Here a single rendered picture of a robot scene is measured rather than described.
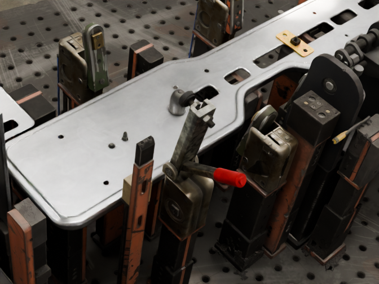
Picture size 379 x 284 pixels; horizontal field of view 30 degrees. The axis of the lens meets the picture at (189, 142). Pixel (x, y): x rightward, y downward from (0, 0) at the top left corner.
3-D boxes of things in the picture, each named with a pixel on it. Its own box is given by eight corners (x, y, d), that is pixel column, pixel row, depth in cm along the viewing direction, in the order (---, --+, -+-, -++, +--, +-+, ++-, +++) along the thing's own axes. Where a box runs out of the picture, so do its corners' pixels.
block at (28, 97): (39, 168, 158) (35, 76, 138) (69, 200, 153) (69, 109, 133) (2, 188, 153) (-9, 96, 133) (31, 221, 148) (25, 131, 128)
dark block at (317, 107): (263, 226, 155) (311, 88, 124) (286, 248, 152) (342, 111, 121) (247, 238, 152) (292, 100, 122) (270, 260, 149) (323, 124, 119)
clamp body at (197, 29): (197, 85, 183) (217, -27, 157) (229, 113, 178) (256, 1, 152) (170, 100, 178) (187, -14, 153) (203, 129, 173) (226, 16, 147)
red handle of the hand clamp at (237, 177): (185, 152, 118) (251, 168, 106) (188, 163, 118) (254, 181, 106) (166, 163, 115) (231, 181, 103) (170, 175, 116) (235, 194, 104)
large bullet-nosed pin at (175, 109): (176, 107, 136) (180, 82, 131) (187, 116, 135) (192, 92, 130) (164, 114, 135) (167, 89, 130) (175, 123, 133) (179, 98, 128)
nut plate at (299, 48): (274, 36, 152) (276, 32, 151) (286, 30, 154) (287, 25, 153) (303, 57, 148) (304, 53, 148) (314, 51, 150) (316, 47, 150)
